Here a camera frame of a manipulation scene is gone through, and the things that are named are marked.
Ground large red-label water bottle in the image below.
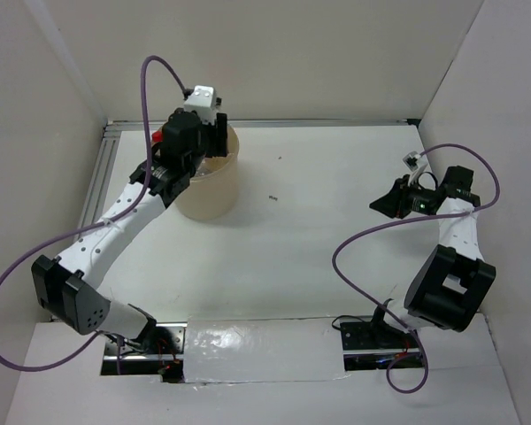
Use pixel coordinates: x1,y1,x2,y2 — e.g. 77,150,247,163
151,129,163,144

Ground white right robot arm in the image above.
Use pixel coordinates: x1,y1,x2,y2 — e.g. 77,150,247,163
368,166,496,347

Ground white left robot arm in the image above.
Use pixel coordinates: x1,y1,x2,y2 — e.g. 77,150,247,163
31,109,227,353

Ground beige round plastic bin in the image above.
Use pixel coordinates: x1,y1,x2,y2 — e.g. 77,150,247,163
175,126,240,221

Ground white taped cover sheet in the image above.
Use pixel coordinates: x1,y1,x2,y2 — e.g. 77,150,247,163
183,318,347,384

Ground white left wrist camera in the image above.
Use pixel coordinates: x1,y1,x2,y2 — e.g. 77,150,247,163
183,85,221,125

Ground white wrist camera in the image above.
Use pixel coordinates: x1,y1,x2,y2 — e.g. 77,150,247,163
403,151,428,186
183,85,221,125

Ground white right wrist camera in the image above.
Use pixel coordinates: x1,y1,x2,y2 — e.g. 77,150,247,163
403,151,428,186

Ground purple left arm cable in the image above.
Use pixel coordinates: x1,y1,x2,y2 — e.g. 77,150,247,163
0,54,191,376

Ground aluminium frame rail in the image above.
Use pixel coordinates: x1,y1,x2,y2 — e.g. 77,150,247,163
52,117,421,321

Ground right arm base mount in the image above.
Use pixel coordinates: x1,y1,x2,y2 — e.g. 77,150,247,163
331,307,423,372

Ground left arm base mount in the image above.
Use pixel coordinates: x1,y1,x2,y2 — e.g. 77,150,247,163
100,323,187,383

